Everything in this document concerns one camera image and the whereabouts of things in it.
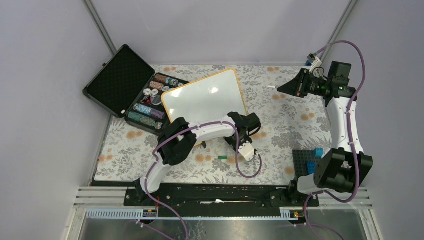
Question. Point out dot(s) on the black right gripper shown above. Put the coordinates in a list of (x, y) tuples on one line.
[(296, 87)]

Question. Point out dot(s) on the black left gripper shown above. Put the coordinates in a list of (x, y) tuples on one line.
[(245, 139)]

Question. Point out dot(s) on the yellow framed whiteboard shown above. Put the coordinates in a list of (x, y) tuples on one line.
[(207, 99)]

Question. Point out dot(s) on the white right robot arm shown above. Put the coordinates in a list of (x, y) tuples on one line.
[(345, 166)]

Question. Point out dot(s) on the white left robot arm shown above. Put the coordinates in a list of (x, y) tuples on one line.
[(178, 140)]

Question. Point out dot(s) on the floral table mat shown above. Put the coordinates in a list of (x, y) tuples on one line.
[(288, 123)]

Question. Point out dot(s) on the grey lego baseplate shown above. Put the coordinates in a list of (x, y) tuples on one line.
[(300, 157)]

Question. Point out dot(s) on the light blue lego brick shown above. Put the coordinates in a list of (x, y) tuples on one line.
[(318, 152)]

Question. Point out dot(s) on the black poker chip case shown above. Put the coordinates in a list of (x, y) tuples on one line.
[(130, 89)]

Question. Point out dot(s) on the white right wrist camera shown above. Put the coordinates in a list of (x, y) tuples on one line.
[(314, 61)]

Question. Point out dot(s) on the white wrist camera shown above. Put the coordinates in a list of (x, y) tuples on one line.
[(314, 61), (247, 151)]

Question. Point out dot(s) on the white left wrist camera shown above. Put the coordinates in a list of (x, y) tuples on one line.
[(247, 151)]

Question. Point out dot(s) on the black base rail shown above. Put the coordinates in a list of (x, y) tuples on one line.
[(175, 196)]

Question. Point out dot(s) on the white slotted cable duct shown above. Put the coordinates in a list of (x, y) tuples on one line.
[(193, 213)]

